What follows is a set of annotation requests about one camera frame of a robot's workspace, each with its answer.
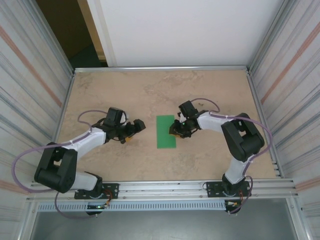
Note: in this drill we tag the green square paper sheet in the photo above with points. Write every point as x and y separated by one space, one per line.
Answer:
165 135

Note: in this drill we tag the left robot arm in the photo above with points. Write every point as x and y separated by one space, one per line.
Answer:
55 170

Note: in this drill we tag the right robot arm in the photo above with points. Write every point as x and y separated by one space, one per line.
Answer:
245 140

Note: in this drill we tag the small circuit board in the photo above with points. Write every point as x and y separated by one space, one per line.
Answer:
96 206

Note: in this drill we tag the white connector plug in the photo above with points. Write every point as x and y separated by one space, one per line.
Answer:
231 204

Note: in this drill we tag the grey metal shelf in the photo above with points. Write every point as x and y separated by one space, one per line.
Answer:
162 225

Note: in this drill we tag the translucent ribbed side panel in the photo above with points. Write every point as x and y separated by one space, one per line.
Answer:
295 75
25 75

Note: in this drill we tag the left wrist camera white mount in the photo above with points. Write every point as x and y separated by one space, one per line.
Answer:
125 117

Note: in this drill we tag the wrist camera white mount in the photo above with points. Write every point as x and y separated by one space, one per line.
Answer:
182 117
125 117

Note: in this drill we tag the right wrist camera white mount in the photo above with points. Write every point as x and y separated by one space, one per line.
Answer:
182 117

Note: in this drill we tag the long aluminium table edge rail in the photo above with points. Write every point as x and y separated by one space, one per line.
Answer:
162 68

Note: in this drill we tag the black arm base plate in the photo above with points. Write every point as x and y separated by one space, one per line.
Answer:
113 190
212 190

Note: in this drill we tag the short aluminium table edge rail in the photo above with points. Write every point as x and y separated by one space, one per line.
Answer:
71 82
252 85

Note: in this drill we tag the wide aluminium mounting rail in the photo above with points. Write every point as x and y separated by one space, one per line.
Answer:
162 190

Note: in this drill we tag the white door frame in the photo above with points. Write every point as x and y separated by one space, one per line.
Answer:
105 37

